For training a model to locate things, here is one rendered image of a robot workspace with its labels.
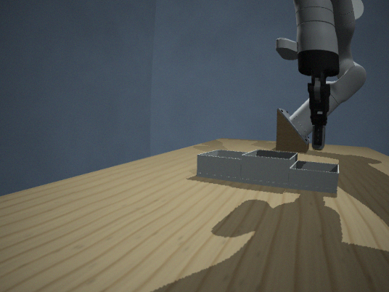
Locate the grey rack of bins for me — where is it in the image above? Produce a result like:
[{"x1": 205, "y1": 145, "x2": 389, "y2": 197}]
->
[{"x1": 197, "y1": 150, "x2": 339, "y2": 193}]

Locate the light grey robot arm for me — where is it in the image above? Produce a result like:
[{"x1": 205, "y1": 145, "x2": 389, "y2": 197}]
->
[{"x1": 276, "y1": 0, "x2": 367, "y2": 137}]

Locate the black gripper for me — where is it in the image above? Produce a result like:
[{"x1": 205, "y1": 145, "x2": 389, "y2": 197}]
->
[{"x1": 298, "y1": 49, "x2": 340, "y2": 149}]

